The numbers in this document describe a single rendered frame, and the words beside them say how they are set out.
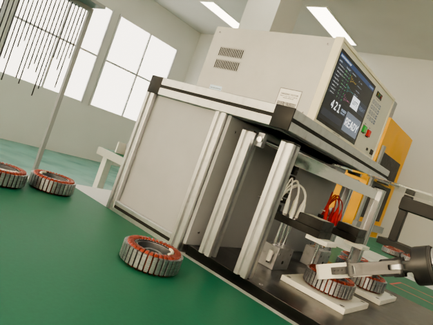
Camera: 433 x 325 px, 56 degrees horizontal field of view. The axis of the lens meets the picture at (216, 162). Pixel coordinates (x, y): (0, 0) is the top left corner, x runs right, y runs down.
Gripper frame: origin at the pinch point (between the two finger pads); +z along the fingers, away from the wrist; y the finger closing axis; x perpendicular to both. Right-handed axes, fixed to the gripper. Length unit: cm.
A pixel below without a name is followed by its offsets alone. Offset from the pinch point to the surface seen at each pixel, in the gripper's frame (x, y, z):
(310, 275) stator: -0.5, -5.0, 3.5
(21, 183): 23, -44, 54
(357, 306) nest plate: -7.4, -0.1, -4.1
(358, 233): 9.5, 21.2, 0.2
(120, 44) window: 434, 350, 491
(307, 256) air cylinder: 4.6, 20.4, 15.4
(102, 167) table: 76, 76, 178
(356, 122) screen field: 37.5, 14.0, -5.8
